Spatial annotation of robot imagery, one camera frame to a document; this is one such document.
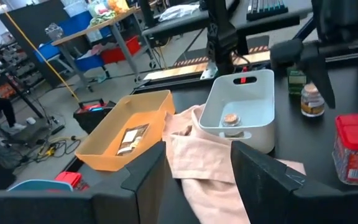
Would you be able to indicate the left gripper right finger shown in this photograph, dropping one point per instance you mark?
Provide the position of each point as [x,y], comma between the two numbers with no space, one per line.
[266,193]

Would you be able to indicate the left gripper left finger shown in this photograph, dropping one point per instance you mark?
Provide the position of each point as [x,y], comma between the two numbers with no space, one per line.
[135,199]

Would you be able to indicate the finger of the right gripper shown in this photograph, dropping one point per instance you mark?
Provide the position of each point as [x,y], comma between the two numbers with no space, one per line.
[320,77]

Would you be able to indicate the cork-lid glass spice jar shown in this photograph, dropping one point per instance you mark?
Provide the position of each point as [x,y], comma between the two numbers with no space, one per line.
[231,119]
[312,102]

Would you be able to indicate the brown white snack packet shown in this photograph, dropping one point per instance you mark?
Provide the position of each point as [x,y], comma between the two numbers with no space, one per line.
[132,138]

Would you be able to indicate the pink cloth towel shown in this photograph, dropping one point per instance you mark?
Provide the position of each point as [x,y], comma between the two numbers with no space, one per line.
[204,161]

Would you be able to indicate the red-lid spice tin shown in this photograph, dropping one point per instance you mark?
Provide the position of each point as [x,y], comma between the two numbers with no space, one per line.
[68,178]
[356,140]

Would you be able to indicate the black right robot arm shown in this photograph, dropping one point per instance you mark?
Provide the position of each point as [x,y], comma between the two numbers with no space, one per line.
[222,31]

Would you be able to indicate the orange plastic bin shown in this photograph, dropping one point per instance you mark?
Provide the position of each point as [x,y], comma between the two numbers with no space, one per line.
[104,149]

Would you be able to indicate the dark grey desk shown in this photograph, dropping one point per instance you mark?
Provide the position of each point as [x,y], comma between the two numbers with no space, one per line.
[275,25]
[179,26]

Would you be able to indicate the white plastic bin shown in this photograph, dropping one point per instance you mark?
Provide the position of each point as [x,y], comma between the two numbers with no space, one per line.
[253,109]

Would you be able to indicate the backlit black keyboard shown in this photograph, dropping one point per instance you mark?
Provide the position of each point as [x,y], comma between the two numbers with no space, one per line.
[266,7]

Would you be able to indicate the red and black toolbox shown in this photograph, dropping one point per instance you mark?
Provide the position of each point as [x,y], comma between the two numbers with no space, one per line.
[92,116]

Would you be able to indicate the teal plastic bin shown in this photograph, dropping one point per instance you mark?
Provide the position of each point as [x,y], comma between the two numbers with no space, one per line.
[39,186]

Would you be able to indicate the striped hazard tape strip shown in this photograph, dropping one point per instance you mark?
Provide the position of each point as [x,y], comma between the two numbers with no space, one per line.
[194,60]

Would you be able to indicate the blue storage bin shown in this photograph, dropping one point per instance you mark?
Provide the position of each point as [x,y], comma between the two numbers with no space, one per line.
[89,62]

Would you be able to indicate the red storage bin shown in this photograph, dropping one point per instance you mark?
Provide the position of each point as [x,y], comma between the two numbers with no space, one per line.
[120,51]

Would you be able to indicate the clear plastic bag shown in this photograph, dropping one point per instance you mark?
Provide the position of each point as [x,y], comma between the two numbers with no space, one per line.
[179,12]

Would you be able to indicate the person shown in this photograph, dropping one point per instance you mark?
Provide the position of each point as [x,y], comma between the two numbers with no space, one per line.
[2,107]

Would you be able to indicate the wooden top workbench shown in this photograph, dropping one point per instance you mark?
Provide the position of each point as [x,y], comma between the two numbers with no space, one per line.
[98,26]

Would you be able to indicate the dark shelf rack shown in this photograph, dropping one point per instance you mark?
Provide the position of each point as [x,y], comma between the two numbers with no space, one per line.
[14,68]

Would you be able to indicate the black metal table frame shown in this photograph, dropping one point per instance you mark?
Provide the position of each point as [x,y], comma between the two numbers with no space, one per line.
[166,85]

